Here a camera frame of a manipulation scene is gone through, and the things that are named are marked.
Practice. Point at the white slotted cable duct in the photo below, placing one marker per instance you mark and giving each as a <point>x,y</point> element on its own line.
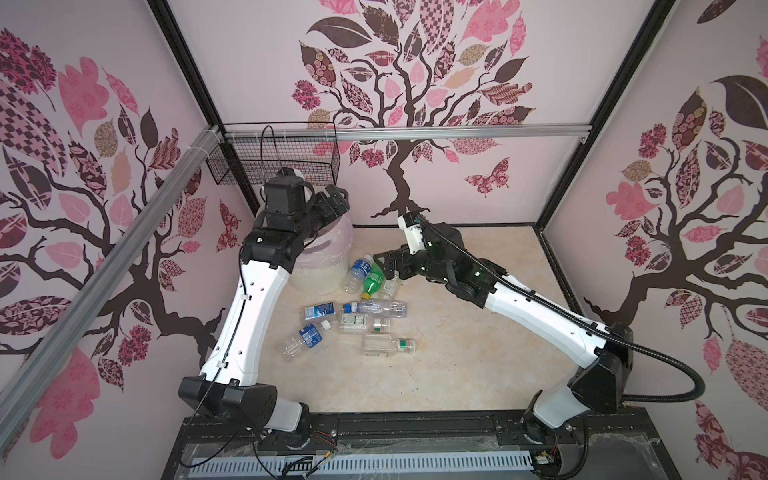
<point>360,465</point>

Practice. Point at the blue label bottle near bin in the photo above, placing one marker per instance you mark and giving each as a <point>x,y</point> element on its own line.
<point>354,279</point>

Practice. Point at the aluminium rail back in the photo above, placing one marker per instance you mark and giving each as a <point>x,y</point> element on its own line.
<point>408,132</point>

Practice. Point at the blue label bottle lower left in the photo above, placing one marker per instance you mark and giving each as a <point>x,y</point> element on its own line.
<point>312,336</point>

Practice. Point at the light green bottle yellow cap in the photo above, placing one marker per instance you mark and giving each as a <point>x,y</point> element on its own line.
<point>373,282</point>

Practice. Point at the long clear crushed bottle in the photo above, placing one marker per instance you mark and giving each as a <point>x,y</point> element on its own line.
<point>378,307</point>

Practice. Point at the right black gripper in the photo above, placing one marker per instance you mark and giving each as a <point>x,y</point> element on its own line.
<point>403,257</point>

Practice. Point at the pink plastic bin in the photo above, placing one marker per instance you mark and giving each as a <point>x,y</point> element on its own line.
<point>321,268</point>

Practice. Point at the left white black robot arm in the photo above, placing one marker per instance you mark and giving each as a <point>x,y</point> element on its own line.
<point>227,387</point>

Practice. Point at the flat blue label bottle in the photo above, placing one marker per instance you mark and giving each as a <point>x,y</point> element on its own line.
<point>318,312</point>

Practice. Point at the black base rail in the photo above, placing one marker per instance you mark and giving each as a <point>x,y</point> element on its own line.
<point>625,445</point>

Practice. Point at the clear square bottle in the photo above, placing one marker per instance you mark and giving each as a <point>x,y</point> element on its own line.
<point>381,344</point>
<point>356,323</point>

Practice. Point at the aluminium rail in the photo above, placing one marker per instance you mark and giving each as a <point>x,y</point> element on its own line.
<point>408,132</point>
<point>22,393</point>

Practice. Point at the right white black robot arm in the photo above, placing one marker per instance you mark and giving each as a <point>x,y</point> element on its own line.
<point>602,361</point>

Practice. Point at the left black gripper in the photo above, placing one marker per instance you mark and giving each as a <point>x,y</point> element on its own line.
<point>330,212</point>

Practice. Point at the clear bottle green label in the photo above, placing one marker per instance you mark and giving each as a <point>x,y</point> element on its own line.
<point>389,288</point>

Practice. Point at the aluminium rail left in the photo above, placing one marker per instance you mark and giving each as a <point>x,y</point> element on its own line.
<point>22,393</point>

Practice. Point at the black wire basket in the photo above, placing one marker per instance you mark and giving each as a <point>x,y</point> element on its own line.
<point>251,153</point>

